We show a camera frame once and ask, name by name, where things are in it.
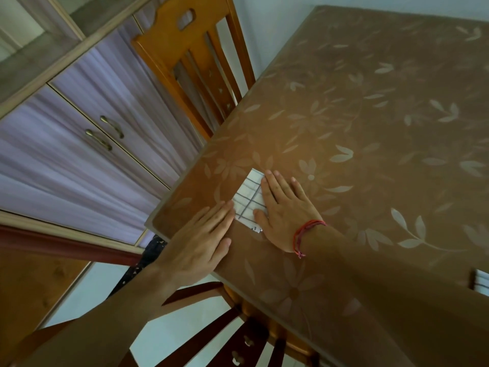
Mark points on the person's right hand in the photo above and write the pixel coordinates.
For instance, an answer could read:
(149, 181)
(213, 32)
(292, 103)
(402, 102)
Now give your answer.
(286, 217)

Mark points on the single grid paper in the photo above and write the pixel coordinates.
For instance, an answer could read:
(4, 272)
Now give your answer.
(248, 198)
(482, 282)

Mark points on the wooden table with floral cover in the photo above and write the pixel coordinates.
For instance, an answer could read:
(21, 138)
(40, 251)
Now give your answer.
(382, 149)

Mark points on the person's right forearm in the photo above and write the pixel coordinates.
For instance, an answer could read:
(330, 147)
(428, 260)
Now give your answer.
(401, 301)

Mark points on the light wooden shelf unit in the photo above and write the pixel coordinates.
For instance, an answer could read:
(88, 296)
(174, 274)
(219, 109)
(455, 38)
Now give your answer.
(95, 91)

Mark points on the person's left forearm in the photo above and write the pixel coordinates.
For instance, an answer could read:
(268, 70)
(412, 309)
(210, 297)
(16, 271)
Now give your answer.
(95, 328)

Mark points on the wooden chair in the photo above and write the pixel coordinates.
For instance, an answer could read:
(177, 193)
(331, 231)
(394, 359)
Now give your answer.
(164, 38)
(256, 328)

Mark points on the person's left hand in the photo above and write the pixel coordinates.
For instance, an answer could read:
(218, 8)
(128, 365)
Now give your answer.
(195, 248)

